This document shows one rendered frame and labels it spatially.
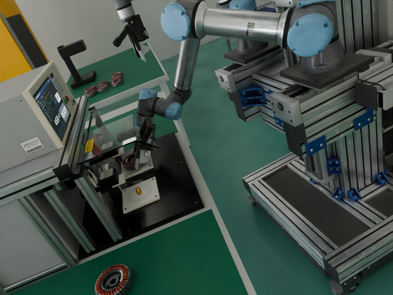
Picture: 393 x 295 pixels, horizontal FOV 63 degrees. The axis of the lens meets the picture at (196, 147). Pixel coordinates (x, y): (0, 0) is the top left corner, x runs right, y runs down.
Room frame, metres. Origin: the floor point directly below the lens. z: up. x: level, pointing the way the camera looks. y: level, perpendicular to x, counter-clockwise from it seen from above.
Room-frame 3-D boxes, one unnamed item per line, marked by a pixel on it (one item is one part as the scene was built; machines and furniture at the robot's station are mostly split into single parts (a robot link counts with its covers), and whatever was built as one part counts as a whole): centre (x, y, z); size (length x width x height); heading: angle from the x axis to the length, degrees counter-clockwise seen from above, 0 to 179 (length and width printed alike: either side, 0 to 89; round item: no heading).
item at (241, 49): (1.51, -0.43, 1.09); 0.15 x 0.15 x 0.10
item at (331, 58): (1.03, -0.52, 1.09); 0.15 x 0.15 x 0.10
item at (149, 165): (1.32, 0.29, 0.78); 0.15 x 0.15 x 0.01; 3
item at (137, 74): (3.56, 0.60, 0.37); 1.85 x 1.10 x 0.75; 3
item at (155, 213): (1.19, 0.30, 0.76); 0.64 x 0.47 x 0.02; 3
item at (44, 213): (1.18, 0.54, 0.92); 0.66 x 0.01 x 0.30; 3
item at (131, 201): (1.07, 0.28, 0.78); 0.15 x 0.15 x 0.01; 3
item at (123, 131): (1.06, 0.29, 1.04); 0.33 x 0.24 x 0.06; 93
